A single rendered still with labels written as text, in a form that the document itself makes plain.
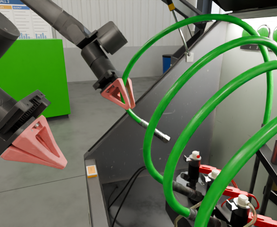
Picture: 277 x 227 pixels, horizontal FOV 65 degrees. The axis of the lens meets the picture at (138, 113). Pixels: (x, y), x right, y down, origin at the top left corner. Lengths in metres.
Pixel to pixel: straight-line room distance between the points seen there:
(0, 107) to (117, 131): 0.54
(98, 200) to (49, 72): 3.19
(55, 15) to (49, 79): 3.07
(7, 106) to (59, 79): 3.45
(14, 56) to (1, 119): 3.37
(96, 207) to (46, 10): 0.55
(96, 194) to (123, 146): 0.24
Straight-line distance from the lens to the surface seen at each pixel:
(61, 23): 0.66
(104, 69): 0.58
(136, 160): 0.88
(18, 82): 3.71
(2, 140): 0.31
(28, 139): 0.30
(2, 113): 0.31
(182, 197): 0.62
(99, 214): 0.62
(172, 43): 7.81
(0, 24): 0.30
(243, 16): 0.80
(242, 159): 0.26
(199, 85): 0.87
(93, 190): 0.69
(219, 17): 0.56
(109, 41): 0.60
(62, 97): 3.82
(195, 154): 0.55
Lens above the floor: 1.38
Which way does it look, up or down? 20 degrees down
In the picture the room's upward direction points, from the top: straight up
